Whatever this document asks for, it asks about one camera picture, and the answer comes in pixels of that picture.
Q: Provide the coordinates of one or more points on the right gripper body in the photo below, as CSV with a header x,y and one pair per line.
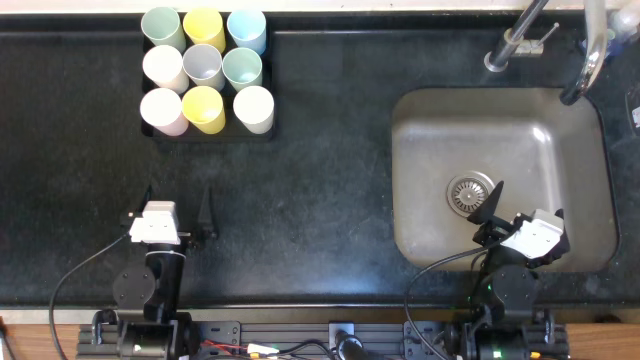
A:
x,y
492,230

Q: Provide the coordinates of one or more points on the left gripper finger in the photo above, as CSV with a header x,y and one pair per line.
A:
x,y
148,195
206,220

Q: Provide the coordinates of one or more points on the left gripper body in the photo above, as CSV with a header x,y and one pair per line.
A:
x,y
191,240

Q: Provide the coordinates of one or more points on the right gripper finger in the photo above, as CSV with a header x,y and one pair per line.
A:
x,y
566,245
489,205

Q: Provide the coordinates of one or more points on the pink cup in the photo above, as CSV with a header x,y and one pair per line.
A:
x,y
161,107

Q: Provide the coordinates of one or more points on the yellow cup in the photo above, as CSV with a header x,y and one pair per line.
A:
x,y
202,105
202,25

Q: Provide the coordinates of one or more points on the white cup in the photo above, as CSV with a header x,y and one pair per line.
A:
x,y
162,65
253,105

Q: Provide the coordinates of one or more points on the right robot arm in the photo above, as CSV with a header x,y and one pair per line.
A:
x,y
515,290

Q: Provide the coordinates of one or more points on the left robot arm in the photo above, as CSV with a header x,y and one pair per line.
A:
x,y
142,290

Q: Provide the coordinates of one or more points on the steel sink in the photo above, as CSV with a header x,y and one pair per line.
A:
x,y
525,150

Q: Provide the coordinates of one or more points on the black tray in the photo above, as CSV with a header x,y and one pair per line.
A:
x,y
229,127

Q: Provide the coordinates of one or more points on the grey cup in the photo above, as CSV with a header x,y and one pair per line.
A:
x,y
202,62

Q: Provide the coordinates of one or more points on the steel tap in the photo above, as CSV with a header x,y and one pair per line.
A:
x,y
500,55

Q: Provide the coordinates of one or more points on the green cup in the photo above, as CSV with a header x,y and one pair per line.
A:
x,y
242,67
160,25

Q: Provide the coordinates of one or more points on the blue cup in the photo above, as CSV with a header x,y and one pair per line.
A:
x,y
246,27

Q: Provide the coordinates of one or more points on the blue soap bottle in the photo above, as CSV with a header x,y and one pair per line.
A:
x,y
618,45

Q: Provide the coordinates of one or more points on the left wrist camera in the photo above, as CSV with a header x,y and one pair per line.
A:
x,y
156,222

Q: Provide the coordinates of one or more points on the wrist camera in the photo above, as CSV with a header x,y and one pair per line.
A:
x,y
156,222
532,235

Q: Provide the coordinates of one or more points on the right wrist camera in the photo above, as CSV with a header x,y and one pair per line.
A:
x,y
532,235

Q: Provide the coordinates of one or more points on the mounting rail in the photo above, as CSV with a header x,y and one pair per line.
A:
x,y
290,335

